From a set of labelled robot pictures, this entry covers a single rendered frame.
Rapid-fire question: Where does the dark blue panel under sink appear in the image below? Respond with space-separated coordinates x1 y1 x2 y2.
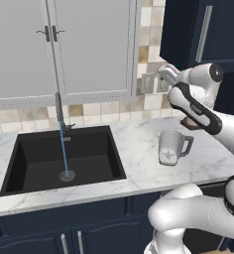
0 194 132 232

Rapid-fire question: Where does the black sink basin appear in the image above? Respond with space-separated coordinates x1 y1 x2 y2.
0 124 128 197

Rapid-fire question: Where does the silver base cupboard handle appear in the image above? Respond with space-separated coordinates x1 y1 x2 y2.
76 230 85 254
59 232 70 254

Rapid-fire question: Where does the dark blue base cupboard door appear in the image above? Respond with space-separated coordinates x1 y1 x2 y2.
0 227 74 254
71 214 157 254

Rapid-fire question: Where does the grey wall socket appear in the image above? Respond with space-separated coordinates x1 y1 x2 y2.
156 74 172 94
140 72 156 95

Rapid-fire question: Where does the dark window handle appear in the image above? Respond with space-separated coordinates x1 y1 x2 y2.
52 25 66 43
36 25 52 43

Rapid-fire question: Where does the dark blue wall cupboard door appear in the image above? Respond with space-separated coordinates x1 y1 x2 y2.
159 0 234 72

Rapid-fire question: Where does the white jug with handle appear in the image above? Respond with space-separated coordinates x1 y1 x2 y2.
157 129 195 167

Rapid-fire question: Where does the blue water stream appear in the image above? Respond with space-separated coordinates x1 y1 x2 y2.
58 121 70 180

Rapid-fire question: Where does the silver wall cupboard handle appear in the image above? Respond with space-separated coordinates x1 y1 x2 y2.
194 5 214 64

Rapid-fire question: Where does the white framed window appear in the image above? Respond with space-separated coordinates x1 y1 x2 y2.
0 0 144 111

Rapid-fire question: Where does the grey sink faucet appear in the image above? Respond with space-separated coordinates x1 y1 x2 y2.
55 91 76 137

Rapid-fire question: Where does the brown round object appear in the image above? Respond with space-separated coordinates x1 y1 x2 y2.
179 118 200 131

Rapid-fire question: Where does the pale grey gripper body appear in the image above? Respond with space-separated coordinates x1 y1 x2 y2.
157 63 181 87

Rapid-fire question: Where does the grey sink drain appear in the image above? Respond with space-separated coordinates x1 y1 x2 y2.
58 170 77 183

